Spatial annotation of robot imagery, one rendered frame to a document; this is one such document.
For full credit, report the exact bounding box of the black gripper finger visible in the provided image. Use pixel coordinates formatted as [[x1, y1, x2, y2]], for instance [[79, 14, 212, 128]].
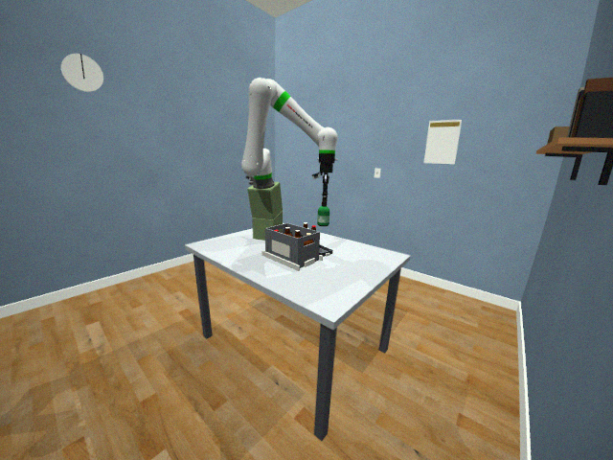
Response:
[[322, 175, 329, 206]]

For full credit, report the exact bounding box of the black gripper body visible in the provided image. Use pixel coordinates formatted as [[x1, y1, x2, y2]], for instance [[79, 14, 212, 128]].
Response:
[[320, 164, 333, 178]]

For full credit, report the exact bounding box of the green bottle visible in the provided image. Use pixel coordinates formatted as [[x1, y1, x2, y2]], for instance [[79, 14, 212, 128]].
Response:
[[317, 206, 329, 226]]

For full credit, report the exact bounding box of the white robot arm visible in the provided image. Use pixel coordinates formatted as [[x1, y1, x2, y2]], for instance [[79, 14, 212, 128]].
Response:
[[241, 78, 337, 189]]

